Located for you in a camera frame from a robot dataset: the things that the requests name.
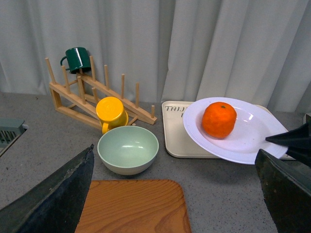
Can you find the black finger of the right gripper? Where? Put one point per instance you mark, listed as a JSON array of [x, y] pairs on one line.
[[298, 142]]

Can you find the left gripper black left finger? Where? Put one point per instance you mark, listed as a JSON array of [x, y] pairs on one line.
[[55, 205]]

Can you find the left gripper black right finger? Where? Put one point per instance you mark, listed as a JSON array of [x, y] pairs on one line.
[[287, 194]]

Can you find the white round plate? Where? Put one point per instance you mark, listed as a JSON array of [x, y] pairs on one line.
[[253, 125]]

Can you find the orange fruit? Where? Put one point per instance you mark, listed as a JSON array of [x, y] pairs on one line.
[[219, 120]]

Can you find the wooden cutting board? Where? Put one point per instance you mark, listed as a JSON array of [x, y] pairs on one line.
[[134, 206]]

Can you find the grey green basket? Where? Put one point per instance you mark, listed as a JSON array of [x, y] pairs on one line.
[[10, 131]]

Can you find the green bowl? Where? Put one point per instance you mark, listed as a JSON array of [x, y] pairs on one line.
[[128, 150]]

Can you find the wooden dish rack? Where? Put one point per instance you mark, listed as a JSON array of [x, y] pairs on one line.
[[76, 99]]

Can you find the yellow mug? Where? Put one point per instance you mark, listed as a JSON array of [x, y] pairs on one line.
[[111, 113]]

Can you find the beige bear tray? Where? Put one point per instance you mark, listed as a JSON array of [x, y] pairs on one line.
[[178, 142]]

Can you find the dark green mug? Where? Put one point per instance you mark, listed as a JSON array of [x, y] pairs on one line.
[[77, 59]]

